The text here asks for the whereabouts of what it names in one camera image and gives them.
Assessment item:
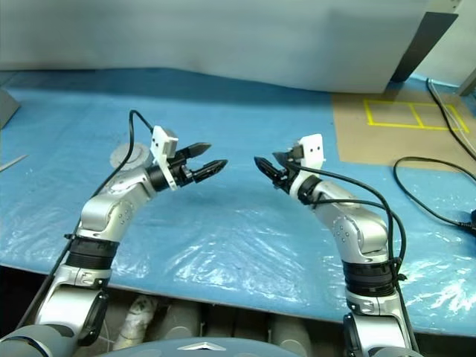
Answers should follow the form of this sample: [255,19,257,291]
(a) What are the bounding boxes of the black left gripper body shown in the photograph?
[169,148,199,187]

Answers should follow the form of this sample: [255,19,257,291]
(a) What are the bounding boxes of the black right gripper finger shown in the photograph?
[272,149,295,168]
[254,155,286,184]

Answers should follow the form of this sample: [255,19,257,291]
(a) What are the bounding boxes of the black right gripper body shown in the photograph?
[274,144,305,193]

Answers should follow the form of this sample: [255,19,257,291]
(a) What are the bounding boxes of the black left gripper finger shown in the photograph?
[184,141,212,161]
[191,158,228,184]

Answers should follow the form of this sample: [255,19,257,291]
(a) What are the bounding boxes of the round silver motor cover plate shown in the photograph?
[110,142,154,170]

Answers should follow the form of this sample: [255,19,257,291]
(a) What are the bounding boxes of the blue plastic table sheet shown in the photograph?
[0,66,476,332]

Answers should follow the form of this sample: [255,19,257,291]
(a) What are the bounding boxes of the brown cardboard sheet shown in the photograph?
[330,87,476,172]

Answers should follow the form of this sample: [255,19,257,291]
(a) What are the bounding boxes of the white backdrop board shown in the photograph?
[0,0,427,94]

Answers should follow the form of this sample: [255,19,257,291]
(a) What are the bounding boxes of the grey rounded cylinder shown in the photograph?
[159,303,202,339]
[269,318,312,350]

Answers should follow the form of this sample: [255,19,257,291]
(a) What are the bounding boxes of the white taped rounded shape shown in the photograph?
[113,295,157,350]

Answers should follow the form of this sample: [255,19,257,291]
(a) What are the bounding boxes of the thin silver strip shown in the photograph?
[0,154,30,173]

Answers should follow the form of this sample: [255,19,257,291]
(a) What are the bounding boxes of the grey robot torso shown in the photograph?
[122,329,354,357]

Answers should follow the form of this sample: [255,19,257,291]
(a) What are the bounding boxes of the dark slanted panel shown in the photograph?
[390,10,460,83]

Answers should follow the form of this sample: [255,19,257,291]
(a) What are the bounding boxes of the grey metal wedge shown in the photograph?
[0,88,22,130]

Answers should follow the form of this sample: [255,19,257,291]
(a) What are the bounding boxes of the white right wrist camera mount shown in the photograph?
[289,133,327,197]

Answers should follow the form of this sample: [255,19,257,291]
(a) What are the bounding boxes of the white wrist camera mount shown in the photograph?
[149,125,179,191]
[289,133,327,197]

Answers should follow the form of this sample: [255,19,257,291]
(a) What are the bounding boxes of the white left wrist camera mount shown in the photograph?
[149,125,179,191]

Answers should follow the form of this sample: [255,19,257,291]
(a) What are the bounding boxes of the looped black power cable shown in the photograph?
[393,155,476,228]

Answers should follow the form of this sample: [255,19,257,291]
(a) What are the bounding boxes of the straight black cable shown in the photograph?
[426,77,476,161]

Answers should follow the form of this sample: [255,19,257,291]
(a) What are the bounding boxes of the grey cable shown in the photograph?
[429,80,476,148]

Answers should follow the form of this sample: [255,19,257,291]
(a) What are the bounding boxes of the grey aluminium post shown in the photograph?
[459,66,476,97]

